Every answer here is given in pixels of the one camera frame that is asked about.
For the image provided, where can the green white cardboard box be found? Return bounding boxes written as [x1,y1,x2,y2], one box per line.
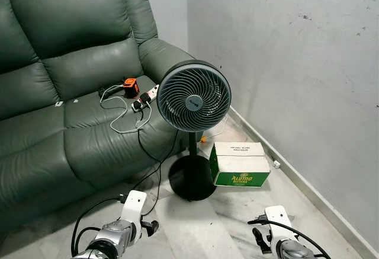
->
[209,142,271,188]

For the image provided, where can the white power strip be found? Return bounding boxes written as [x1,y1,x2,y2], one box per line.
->
[133,85,160,112]

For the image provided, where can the orange black charger device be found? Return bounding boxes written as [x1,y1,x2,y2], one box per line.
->
[123,78,140,99]

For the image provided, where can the green leather sofa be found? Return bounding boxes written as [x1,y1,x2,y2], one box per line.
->
[0,0,200,231]

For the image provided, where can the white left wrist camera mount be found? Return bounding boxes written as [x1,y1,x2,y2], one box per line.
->
[121,190,148,237]

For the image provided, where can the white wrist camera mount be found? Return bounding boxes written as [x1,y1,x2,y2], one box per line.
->
[264,205,293,240]
[121,190,148,237]

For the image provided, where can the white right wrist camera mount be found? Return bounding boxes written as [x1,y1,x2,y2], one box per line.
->
[264,205,293,240]

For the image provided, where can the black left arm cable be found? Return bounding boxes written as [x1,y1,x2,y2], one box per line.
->
[70,194,127,257]

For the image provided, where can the black fan power cable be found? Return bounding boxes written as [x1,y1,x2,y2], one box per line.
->
[127,112,180,217]

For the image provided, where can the thin white cable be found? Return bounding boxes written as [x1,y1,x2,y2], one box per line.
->
[100,86,153,135]

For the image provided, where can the black pedestal fan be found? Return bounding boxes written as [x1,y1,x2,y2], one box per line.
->
[156,60,232,202]

